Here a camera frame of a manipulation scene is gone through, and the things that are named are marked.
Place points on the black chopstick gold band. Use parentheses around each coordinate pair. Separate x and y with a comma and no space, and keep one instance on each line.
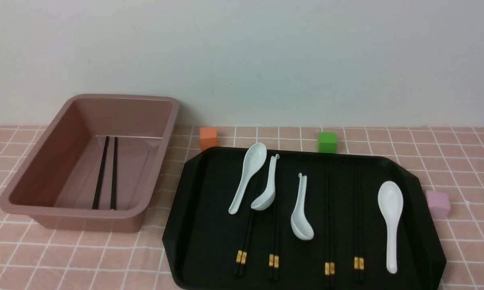
(361,231)
(272,240)
(356,269)
(327,280)
(239,272)
(331,222)
(275,276)
(239,251)

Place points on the white ceramic spoon far left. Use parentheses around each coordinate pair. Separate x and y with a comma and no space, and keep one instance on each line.
(254,159)

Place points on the white ceramic spoon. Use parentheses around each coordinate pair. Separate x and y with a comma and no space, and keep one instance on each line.
(299,223)
(254,159)
(390,203)
(263,201)

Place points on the orange cube block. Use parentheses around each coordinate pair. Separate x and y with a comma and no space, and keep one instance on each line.
(208,137)

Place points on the green cube block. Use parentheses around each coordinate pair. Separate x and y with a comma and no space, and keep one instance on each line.
(327,142)

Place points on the black plastic tray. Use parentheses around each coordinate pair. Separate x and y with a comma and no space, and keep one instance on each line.
(202,239)

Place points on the black chopstick in bin right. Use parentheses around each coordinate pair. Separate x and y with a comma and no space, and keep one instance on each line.
(114,183)

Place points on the black chopstick in bin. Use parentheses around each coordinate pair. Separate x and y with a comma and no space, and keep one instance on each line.
(98,188)
(114,183)

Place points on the pink plastic bin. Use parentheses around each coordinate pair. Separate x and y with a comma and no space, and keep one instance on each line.
(55,184)

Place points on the white ceramic spoon right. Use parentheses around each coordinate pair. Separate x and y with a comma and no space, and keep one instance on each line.
(390,203)

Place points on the black chopstick in bin left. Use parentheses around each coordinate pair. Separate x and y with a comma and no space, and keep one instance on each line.
(98,188)

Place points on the pink cube block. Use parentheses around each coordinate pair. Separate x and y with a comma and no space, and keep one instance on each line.
(438,204)

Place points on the pink checkered tablecloth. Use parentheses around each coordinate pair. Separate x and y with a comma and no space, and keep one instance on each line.
(446,159)

